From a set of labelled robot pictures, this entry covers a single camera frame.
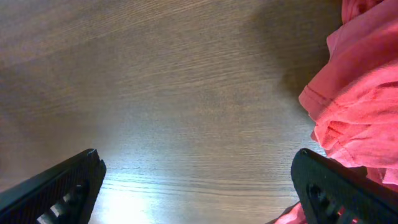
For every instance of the red t-shirt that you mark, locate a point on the red t-shirt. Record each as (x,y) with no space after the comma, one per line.
(353,98)

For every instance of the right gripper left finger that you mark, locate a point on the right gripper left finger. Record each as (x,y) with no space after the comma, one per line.
(64,193)

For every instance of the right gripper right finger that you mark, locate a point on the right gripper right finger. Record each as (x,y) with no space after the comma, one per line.
(331,193)

